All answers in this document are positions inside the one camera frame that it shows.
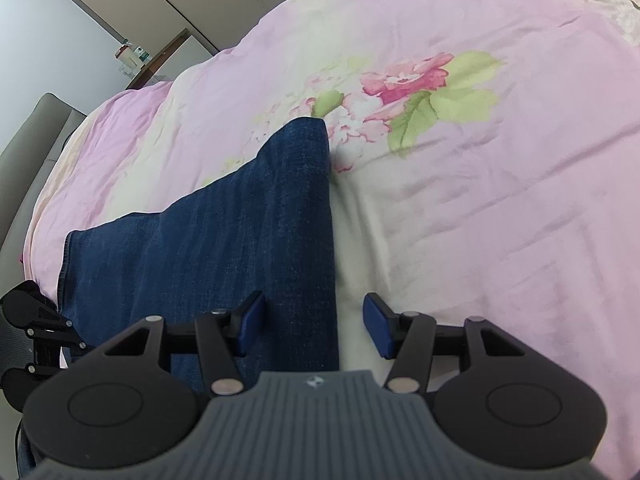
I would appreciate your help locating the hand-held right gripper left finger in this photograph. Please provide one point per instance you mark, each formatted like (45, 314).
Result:
(250, 322)

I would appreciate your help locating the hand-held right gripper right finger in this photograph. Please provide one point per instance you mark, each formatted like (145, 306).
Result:
(380, 322)

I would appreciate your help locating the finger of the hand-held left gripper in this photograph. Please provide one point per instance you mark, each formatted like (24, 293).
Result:
(30, 305)
(22, 385)

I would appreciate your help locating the dark blue denim pants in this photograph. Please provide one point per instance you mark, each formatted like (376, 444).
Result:
(225, 240)

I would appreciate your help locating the grey padded headboard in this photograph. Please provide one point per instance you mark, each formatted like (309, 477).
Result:
(35, 150)

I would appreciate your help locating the pink floral bed sheet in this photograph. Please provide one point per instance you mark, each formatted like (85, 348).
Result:
(475, 185)

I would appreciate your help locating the white bottle red cap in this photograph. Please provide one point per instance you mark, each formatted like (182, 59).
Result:
(125, 56)

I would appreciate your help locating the brown nightstand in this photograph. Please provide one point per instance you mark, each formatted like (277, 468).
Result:
(172, 60)

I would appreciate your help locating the green and white box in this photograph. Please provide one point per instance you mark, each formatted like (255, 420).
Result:
(143, 55)

